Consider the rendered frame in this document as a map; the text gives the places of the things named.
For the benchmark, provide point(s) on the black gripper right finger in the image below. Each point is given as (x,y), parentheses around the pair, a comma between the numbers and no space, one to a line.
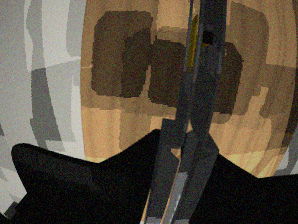
(234,196)

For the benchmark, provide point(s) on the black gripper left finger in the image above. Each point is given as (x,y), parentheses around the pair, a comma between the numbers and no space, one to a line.
(116,188)

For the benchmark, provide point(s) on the wooden cutting board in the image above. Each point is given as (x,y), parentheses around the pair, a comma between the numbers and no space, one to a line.
(132,56)

